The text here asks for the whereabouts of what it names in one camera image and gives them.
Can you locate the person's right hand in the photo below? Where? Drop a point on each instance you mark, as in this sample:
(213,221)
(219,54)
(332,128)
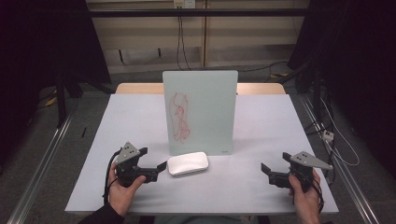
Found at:
(306,202)

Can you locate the pale green glass whiteboard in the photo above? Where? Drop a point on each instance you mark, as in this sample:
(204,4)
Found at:
(208,112)

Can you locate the person's left hand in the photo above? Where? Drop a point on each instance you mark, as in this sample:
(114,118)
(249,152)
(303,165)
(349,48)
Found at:
(121,197)

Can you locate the wooden wall post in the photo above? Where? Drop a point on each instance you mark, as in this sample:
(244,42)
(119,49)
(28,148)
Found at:
(204,34)

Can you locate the black horizontal bar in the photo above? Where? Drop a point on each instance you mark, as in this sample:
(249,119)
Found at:
(155,13)

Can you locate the white power strip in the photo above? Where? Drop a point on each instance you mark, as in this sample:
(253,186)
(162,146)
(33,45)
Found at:
(328,135)

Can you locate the black metal stand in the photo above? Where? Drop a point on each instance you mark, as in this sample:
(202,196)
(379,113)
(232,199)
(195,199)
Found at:
(61,102)

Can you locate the black curtain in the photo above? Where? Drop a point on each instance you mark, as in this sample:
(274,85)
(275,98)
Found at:
(358,62)
(43,46)

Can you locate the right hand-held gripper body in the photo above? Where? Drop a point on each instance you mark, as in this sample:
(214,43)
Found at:
(306,160)

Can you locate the white table mat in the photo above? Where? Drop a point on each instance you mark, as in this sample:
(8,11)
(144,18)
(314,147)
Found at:
(264,124)

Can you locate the aluminium floor rail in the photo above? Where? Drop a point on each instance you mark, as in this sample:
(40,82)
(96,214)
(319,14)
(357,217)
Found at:
(348,180)
(40,168)

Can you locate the wooden table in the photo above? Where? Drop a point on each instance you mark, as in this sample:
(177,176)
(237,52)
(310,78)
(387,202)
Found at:
(137,88)

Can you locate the white wall socket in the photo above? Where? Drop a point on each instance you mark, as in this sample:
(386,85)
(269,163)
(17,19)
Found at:
(184,3)

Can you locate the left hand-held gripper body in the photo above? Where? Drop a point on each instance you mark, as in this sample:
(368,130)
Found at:
(126,153)

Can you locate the small black floor item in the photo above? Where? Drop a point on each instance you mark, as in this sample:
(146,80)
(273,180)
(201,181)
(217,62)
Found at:
(83,132)

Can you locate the white board eraser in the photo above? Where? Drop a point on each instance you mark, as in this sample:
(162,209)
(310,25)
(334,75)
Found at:
(187,163)

